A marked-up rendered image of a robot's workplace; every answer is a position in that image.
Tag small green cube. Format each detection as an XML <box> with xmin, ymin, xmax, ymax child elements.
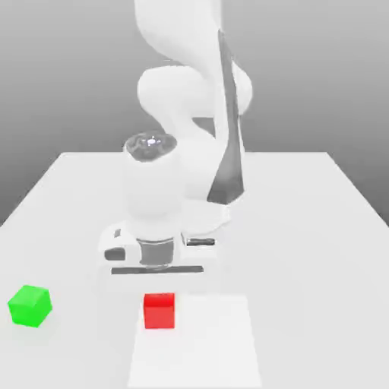
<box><xmin>7</xmin><ymin>284</ymin><xmax>53</xmax><ymax>329</ymax></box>

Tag small red cube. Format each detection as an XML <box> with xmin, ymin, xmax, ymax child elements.
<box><xmin>143</xmin><ymin>292</ymin><xmax>176</xmax><ymax>330</ymax></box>

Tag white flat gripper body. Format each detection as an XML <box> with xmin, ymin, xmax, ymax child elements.
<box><xmin>107</xmin><ymin>258</ymin><xmax>207</xmax><ymax>285</ymax></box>

